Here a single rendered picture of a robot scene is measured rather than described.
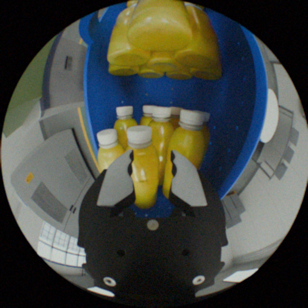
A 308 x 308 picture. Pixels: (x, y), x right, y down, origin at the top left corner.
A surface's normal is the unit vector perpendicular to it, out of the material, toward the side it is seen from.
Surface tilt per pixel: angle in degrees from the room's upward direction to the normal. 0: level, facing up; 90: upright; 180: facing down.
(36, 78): 90
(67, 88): 90
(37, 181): 90
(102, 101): 74
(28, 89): 90
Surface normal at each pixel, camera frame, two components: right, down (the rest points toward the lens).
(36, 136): 1.00, -0.03
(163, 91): -0.08, 0.52
